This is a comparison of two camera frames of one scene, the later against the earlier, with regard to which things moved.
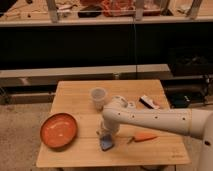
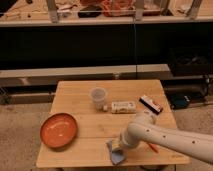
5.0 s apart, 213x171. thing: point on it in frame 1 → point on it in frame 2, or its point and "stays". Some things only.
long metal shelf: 45,77 stays
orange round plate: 59,130 stays
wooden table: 74,135 stays
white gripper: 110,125 → 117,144
